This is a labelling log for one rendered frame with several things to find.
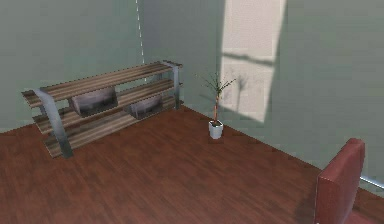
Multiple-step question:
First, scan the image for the grey box on shelf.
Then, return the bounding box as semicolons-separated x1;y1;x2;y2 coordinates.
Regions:
125;95;165;120
67;86;119;118

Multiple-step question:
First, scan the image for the wooden slatted shelf unit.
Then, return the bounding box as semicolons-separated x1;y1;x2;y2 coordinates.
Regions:
21;59;185;160

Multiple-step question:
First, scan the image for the house plant in white pot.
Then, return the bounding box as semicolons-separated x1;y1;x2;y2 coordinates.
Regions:
196;71;237;140

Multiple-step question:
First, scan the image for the red leather chair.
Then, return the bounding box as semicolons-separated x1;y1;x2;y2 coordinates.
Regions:
313;137;384;224

